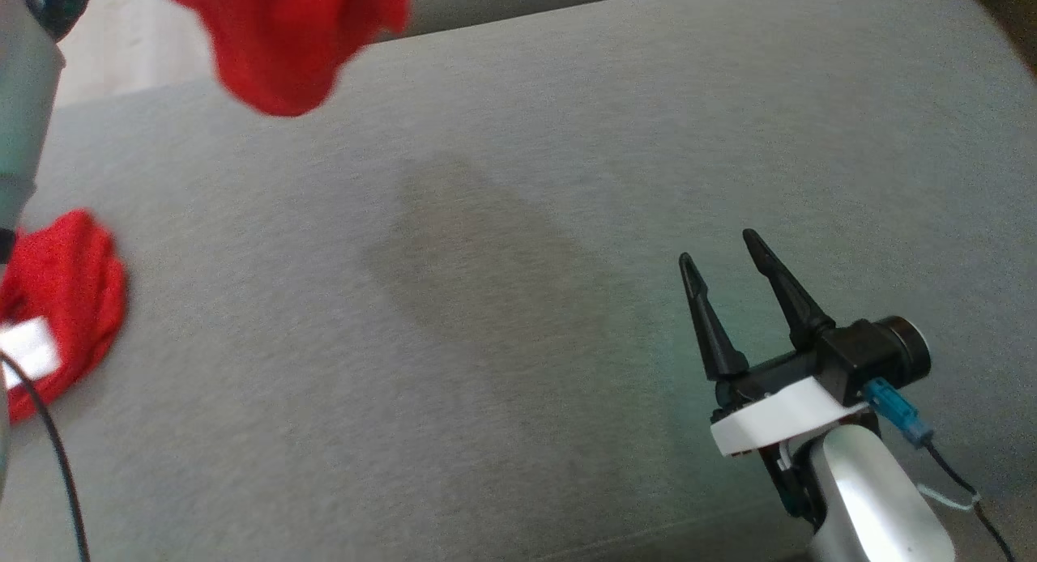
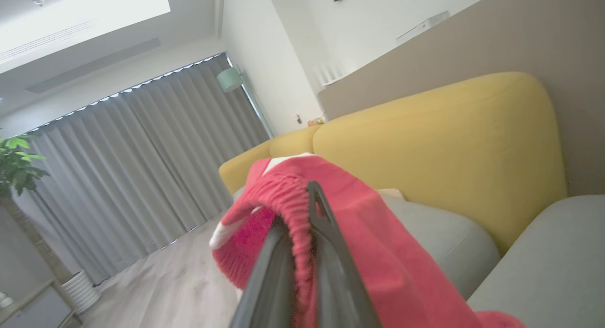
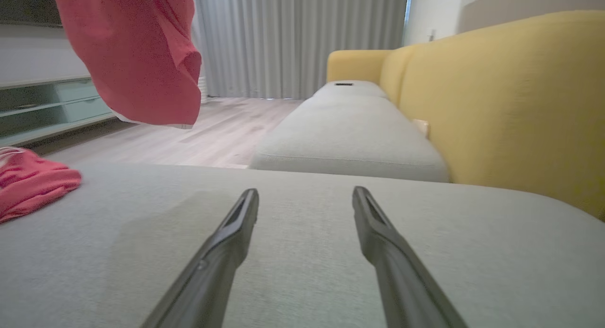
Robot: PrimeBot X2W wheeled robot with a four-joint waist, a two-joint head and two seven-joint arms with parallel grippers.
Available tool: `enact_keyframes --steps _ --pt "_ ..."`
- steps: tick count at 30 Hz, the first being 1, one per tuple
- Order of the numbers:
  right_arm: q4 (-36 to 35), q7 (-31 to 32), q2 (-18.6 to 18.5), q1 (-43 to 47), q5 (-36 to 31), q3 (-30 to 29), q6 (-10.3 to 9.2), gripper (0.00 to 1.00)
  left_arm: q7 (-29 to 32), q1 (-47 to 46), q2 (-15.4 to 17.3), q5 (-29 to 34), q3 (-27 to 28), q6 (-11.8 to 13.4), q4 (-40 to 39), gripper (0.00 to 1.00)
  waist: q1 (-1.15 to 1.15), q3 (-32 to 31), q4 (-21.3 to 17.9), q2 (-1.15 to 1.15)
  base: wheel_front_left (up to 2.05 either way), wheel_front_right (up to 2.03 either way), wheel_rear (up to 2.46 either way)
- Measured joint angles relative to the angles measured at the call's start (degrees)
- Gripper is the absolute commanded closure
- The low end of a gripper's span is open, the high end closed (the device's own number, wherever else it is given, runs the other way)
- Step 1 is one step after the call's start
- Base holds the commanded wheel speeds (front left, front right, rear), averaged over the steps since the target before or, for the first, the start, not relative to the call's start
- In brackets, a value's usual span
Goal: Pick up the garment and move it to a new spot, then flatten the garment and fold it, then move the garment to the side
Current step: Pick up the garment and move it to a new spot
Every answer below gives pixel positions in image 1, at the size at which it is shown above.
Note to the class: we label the large grey sofa seat cushion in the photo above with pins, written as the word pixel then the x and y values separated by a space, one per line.
pixel 527 303

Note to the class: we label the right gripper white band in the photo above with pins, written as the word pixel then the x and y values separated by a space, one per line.
pixel 778 420

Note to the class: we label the red white basketball jersey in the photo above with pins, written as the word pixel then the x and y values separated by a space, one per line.
pixel 73 287

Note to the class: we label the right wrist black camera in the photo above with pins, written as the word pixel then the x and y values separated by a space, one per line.
pixel 867 355

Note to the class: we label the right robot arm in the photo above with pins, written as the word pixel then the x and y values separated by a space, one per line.
pixel 867 497

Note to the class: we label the plain red garment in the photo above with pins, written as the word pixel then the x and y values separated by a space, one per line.
pixel 283 36

